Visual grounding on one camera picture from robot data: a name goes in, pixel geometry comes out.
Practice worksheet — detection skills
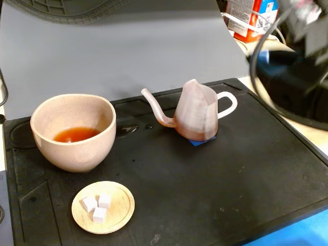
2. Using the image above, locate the blue tape patch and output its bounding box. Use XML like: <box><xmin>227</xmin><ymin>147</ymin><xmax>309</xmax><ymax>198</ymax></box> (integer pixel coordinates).
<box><xmin>189</xmin><ymin>136</ymin><xmax>216</xmax><ymax>147</ymax></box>

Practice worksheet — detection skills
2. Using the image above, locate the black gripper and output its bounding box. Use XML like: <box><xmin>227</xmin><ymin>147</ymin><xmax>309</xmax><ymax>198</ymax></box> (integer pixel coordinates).
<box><xmin>257</xmin><ymin>17</ymin><xmax>328</xmax><ymax>65</ymax></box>

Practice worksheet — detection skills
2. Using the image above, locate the dark grey textured rubber mat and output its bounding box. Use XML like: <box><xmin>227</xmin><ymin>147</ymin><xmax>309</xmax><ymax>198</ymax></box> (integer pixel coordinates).
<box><xmin>5</xmin><ymin>0</ymin><xmax>144</xmax><ymax>25</ymax></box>

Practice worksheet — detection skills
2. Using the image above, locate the blue plastic board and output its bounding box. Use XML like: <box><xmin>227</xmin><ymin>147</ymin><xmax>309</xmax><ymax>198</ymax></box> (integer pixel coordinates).
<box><xmin>240</xmin><ymin>209</ymin><xmax>328</xmax><ymax>246</ymax></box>

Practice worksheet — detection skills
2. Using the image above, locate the red white cardboard box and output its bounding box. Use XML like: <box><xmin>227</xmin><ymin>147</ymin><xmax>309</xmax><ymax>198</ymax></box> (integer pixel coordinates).
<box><xmin>225</xmin><ymin>0</ymin><xmax>279</xmax><ymax>44</ymax></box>

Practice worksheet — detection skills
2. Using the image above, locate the black rubber work mat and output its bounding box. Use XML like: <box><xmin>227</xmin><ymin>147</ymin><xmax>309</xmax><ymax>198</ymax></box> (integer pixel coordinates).
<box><xmin>2</xmin><ymin>78</ymin><xmax>328</xmax><ymax>246</ymax></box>

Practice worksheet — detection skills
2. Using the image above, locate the round wooden coaster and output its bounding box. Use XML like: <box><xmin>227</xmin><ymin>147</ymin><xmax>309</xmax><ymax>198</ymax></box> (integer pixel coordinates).
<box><xmin>71</xmin><ymin>180</ymin><xmax>136</xmax><ymax>235</ymax></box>

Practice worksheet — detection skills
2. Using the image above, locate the thin black cable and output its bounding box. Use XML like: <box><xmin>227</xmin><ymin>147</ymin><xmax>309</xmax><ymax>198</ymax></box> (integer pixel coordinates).
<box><xmin>0</xmin><ymin>68</ymin><xmax>9</xmax><ymax>108</ymax></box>

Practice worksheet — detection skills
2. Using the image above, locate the beige speckled ceramic cup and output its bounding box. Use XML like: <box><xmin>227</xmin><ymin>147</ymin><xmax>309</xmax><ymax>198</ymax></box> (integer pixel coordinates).
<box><xmin>30</xmin><ymin>93</ymin><xmax>117</xmax><ymax>173</ymax></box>

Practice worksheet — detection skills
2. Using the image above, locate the translucent pink plastic kettle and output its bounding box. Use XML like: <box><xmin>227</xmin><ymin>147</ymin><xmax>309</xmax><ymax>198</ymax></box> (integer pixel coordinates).
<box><xmin>141</xmin><ymin>78</ymin><xmax>238</xmax><ymax>142</ymax></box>

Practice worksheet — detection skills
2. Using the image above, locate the white flat strap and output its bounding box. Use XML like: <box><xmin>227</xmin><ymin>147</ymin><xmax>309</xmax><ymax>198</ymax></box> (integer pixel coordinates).
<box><xmin>221</xmin><ymin>11</ymin><xmax>267</xmax><ymax>35</ymax></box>

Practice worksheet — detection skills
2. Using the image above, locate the white sugar cube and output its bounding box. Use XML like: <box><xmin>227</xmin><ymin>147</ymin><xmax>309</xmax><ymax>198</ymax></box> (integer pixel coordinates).
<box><xmin>92</xmin><ymin>207</ymin><xmax>108</xmax><ymax>224</ymax></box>
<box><xmin>81</xmin><ymin>196</ymin><xmax>98</xmax><ymax>213</ymax></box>
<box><xmin>98</xmin><ymin>193</ymin><xmax>112</xmax><ymax>209</ymax></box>

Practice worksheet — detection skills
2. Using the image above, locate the smooth grey silicone sheet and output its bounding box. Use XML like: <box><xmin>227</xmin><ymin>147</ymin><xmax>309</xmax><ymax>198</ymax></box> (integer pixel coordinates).
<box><xmin>0</xmin><ymin>0</ymin><xmax>251</xmax><ymax>121</ymax></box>

